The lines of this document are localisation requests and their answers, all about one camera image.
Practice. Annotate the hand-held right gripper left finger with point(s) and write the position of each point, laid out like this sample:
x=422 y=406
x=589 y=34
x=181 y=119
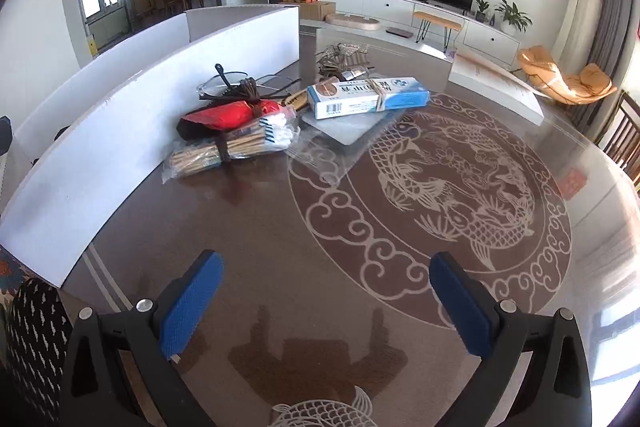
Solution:
x=192 y=307

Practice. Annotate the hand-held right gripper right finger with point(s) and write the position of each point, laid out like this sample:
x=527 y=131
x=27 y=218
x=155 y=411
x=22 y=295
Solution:
x=460 y=312

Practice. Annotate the bundle of wooden chopsticks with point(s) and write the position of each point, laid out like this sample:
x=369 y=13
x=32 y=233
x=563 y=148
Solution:
x=200 y=157

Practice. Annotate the red pouch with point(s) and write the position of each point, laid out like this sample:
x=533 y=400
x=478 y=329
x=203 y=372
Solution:
x=225 y=117

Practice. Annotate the white gloves with blue stripe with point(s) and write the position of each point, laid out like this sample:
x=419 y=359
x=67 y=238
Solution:
x=280 y=129

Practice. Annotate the phone case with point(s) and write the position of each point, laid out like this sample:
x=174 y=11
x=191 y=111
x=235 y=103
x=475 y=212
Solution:
x=345 y=129

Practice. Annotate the brown twine bundle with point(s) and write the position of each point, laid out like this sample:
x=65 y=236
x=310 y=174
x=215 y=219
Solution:
x=247 y=88

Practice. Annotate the blue and white box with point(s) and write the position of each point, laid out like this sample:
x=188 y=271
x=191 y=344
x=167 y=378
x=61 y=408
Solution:
x=360 y=99

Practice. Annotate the black white patterned cloth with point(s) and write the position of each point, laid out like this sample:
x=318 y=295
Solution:
x=35 y=347

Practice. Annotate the white foam board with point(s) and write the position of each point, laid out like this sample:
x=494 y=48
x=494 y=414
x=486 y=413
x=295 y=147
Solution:
x=100 y=147
x=125 y=47

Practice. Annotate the flat white box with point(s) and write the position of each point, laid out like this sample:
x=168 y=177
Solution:
x=490 y=82

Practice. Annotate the wooden chair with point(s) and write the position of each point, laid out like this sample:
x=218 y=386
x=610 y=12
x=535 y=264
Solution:
x=622 y=132

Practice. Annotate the orange lounge chair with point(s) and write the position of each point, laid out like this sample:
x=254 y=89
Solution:
x=565 y=82

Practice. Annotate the rhinestone hair clip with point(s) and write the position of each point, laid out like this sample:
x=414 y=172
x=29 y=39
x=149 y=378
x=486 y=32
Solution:
x=342 y=54

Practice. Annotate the dark flat device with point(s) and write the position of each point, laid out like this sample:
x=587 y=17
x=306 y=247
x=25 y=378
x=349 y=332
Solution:
x=400 y=33

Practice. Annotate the wooden bench with metal legs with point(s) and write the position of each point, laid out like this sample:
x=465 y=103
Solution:
x=437 y=19

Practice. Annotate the large potted plant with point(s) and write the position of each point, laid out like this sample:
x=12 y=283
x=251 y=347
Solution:
x=512 y=16

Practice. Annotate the small potted plant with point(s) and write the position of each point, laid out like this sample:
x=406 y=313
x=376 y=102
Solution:
x=482 y=8

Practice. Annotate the round beige cushion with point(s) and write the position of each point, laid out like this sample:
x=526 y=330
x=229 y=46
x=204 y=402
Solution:
x=352 y=23

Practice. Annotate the white television cabinet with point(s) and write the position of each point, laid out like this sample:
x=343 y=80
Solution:
x=395 y=9

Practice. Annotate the grey curtain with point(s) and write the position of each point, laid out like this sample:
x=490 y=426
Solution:
x=607 y=32

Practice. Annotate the covered standing air conditioner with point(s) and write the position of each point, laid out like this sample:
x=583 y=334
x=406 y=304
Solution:
x=580 y=17

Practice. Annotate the cardboard box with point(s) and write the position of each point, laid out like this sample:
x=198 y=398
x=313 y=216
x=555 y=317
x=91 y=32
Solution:
x=315 y=11

